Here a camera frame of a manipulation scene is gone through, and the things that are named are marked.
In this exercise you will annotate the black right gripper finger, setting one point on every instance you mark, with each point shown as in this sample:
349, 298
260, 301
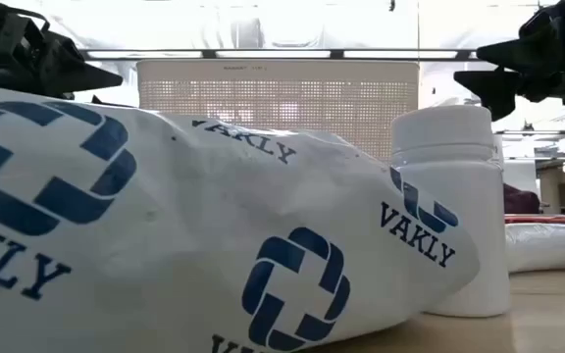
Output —
500, 88
523, 51

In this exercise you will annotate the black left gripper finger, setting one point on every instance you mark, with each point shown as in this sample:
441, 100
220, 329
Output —
111, 102
84, 78

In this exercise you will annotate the white plastic pill bottle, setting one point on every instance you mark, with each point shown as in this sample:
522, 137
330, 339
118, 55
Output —
469, 220

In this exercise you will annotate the white pouch with blue print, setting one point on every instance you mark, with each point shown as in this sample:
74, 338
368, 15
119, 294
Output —
189, 220

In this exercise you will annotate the white perforated plastic basket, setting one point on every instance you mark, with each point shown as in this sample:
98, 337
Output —
282, 98

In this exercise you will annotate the maroon cloth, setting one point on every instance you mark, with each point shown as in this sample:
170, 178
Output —
520, 202

